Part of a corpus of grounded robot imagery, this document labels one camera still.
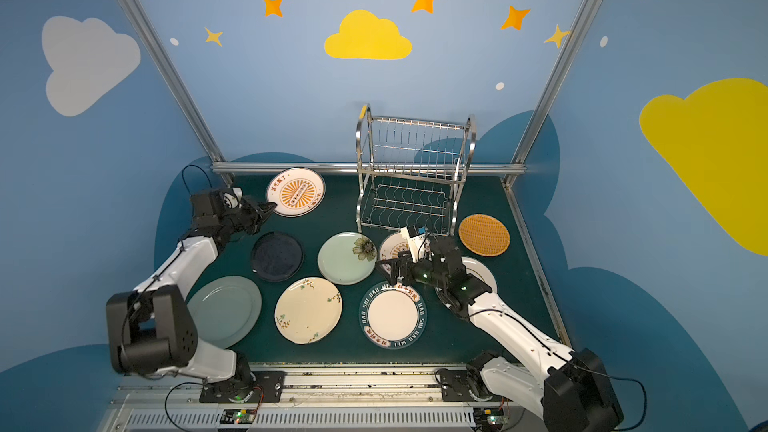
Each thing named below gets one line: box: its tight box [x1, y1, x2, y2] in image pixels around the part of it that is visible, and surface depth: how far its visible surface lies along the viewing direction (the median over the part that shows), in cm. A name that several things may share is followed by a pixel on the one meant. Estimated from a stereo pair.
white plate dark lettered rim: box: [359, 281, 428, 350], surface depth 88 cm
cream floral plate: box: [274, 277, 343, 345], surface depth 88 cm
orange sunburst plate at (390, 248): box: [379, 232, 409, 276], surface depth 103 cm
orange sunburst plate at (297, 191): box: [266, 167, 326, 218], surface depth 92 cm
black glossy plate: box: [251, 231, 304, 283], surface depth 98 cm
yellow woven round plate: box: [458, 214, 511, 257], surface depth 107 cm
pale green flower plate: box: [317, 232, 378, 285], surface depth 100 cm
